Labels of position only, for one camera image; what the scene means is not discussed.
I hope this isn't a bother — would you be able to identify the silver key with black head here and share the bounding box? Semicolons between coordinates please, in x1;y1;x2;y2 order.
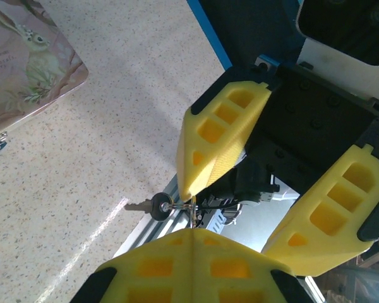
124;192;175;222

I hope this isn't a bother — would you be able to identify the metal key ring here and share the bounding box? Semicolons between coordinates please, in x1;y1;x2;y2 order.
161;195;199;229

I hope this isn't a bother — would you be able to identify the blue printed side panel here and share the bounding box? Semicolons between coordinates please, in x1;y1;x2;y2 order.
195;0;306;74

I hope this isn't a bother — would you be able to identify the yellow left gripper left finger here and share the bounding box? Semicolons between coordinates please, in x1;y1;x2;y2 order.
69;229;195;303

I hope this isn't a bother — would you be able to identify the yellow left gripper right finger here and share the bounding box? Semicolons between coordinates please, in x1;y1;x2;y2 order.
192;229;313;303

